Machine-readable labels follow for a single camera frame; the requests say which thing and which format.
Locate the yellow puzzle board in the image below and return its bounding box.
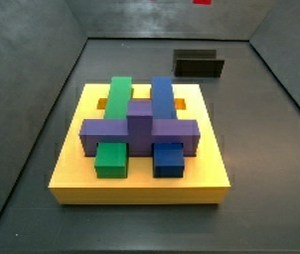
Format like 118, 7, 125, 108
50, 83, 231, 204

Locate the purple cross-shaped block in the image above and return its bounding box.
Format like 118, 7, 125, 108
79, 100, 201, 157

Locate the blue bar block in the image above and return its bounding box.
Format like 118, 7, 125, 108
152, 76, 185, 178

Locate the green bar block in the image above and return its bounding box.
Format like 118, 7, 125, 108
94, 76, 132, 179

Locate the black angle bracket holder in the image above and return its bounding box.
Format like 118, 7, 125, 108
173, 50, 225, 77

